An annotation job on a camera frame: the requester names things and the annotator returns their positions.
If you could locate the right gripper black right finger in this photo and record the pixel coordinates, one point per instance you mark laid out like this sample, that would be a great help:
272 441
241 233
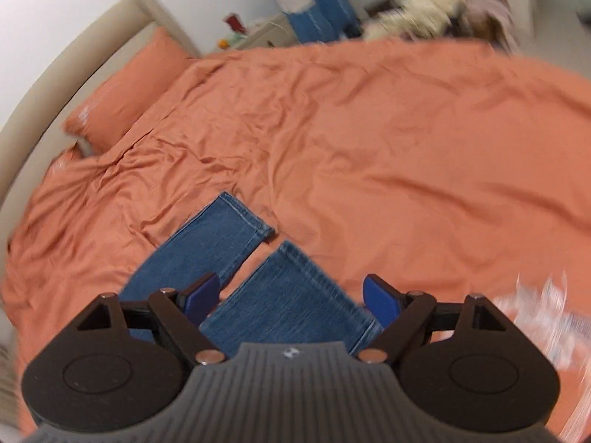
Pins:
465 364

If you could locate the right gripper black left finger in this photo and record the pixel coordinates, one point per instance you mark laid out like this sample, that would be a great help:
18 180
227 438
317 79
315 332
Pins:
115 364

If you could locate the blue denim jeans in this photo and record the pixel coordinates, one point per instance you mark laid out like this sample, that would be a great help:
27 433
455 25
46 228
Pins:
286 300

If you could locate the orange duvet cover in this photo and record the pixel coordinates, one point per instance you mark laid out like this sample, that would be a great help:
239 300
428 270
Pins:
443 164

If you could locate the orange pillow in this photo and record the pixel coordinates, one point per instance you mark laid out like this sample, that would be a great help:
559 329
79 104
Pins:
104 117

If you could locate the beige upholstered headboard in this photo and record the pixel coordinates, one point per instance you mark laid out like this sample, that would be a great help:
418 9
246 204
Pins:
73 67

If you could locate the pile of clothes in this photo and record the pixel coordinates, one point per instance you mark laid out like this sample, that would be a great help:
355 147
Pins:
488 20

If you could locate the white bedside table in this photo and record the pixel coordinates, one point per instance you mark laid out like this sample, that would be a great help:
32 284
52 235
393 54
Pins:
271 32

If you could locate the blue and white curtain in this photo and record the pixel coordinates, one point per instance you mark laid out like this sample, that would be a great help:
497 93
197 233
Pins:
326 21

